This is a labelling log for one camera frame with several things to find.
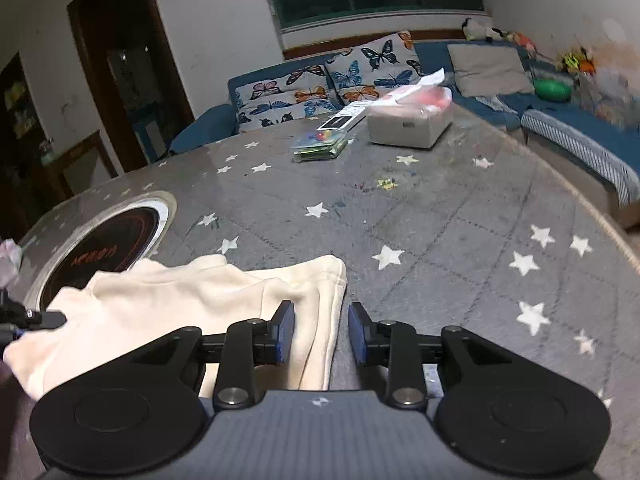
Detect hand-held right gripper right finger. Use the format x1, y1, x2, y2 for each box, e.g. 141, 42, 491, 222
347, 301, 518, 408

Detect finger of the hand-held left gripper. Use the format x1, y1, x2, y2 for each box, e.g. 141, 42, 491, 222
0, 290, 68, 348

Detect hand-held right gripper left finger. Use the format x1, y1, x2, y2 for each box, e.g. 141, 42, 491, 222
132, 300, 297, 410

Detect cream garment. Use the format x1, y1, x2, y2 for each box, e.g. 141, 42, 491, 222
2, 254, 348, 403

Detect pink and white tissue pack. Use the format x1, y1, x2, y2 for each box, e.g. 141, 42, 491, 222
0, 239, 23, 288

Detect black round induction cooker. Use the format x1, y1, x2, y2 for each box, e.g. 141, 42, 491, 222
30, 199, 163, 311

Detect dark wooden desk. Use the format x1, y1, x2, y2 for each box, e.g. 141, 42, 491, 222
42, 130, 118, 201

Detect clear plastic box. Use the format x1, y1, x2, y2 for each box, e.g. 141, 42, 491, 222
292, 130, 349, 163

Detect large white tissue pack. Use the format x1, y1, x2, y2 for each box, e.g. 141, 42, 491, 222
366, 67, 455, 150

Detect blue cabinet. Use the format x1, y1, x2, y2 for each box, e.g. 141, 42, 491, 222
127, 102, 168, 163

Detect blue sofa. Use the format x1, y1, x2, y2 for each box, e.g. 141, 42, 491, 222
167, 40, 640, 233

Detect long butterfly print cushion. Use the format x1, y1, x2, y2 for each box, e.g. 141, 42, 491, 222
235, 64, 341, 133

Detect square butterfly print cushion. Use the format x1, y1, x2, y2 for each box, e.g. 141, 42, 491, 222
325, 30, 426, 106

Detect grey cushion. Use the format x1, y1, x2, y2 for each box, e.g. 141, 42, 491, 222
446, 42, 536, 98

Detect blue patterned sofa cover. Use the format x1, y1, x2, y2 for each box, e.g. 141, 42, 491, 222
470, 92, 640, 206

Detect green bowl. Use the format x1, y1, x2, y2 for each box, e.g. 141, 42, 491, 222
532, 76, 573, 103

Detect black and white plush toy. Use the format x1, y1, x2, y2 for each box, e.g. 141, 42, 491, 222
461, 17, 503, 43

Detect orange plush toy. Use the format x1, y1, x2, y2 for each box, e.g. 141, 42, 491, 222
505, 30, 538, 56

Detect clear storage box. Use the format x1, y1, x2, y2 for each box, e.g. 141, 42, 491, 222
580, 67, 633, 123

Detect brown teddy plush toys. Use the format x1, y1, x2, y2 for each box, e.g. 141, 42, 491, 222
560, 47, 598, 76

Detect brown wooden door frame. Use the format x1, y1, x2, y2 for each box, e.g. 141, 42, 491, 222
67, 0, 196, 176

